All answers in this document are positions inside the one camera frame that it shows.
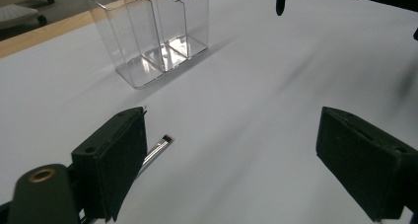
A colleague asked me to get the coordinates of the white table cover sheet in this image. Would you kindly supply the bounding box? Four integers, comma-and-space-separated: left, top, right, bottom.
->
0, 0, 418, 224

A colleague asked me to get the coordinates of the silver black pen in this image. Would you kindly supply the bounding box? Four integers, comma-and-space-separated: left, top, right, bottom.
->
136, 133, 174, 179

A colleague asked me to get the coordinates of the office chair base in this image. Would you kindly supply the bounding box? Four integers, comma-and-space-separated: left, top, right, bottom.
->
0, 0, 56, 31

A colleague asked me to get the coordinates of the wooden table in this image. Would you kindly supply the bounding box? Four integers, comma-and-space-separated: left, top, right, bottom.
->
0, 0, 166, 60

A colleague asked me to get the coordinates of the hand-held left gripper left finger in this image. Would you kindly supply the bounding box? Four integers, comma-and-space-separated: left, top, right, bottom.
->
70, 106, 148, 223

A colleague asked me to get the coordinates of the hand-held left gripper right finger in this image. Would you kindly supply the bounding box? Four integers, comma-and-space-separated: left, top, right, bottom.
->
315, 106, 418, 223

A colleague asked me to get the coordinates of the clear acrylic organizer box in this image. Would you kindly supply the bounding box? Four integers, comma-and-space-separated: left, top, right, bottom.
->
81, 0, 210, 90

